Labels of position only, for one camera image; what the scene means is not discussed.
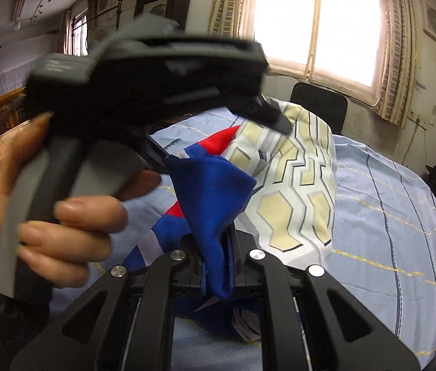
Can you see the black office chair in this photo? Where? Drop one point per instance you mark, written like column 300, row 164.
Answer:
column 320, row 102

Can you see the person's left hand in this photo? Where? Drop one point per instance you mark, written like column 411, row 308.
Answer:
column 86, row 220

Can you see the beige checked curtain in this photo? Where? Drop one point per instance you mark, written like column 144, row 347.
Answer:
column 395, row 54
column 231, row 4

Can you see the blue white patterned jacket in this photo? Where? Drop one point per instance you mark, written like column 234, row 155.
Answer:
column 210, row 193

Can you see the light blue plaid bed sheet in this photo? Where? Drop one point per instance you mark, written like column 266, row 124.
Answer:
column 376, row 220

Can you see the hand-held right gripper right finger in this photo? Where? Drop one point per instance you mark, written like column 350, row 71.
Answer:
column 243, row 264

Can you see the large bright window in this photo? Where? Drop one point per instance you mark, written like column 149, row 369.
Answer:
column 318, row 23

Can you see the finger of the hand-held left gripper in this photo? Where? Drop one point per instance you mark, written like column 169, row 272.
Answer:
column 274, row 118

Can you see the small barred window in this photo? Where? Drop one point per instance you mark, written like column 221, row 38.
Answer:
column 78, row 33

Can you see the white hanging sheet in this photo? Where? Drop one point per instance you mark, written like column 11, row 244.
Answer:
column 16, row 69

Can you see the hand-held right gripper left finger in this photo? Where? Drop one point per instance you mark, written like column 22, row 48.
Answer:
column 192, row 268

